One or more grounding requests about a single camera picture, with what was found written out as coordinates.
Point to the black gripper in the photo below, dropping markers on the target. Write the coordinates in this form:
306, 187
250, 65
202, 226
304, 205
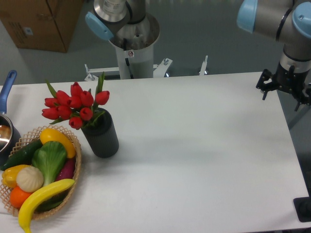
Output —
290, 78

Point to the red tulip bouquet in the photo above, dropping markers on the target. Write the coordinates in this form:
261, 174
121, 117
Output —
80, 108

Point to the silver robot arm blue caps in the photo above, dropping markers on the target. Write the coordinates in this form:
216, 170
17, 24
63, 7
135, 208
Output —
287, 22

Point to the dark grey ribbed vase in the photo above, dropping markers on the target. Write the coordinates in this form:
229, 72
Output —
102, 136

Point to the purple eggplant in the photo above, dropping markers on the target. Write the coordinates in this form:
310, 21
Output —
67, 172

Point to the green leafy vegetable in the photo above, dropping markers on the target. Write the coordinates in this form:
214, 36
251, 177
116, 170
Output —
50, 159

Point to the brown cardboard box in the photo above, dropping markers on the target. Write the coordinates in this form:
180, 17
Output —
41, 24

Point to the woven wicker basket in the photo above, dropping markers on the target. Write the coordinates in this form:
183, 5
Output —
7, 208

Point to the green cucumber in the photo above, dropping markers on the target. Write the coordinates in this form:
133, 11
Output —
23, 156

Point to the white steamed bun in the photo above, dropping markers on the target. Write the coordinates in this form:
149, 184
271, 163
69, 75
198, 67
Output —
30, 179

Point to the yellow banana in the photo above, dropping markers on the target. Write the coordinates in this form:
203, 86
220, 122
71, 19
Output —
35, 199

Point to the orange fruit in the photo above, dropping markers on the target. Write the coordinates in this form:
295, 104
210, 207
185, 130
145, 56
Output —
18, 197

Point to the yellow bell pepper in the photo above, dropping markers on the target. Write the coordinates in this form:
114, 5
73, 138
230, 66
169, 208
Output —
9, 176

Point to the white metal base frame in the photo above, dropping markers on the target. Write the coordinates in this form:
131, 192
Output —
164, 69

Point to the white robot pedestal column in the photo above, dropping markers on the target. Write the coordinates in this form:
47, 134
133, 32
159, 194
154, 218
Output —
134, 46

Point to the blue handled saucepan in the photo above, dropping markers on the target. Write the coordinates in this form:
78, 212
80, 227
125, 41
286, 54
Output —
9, 135

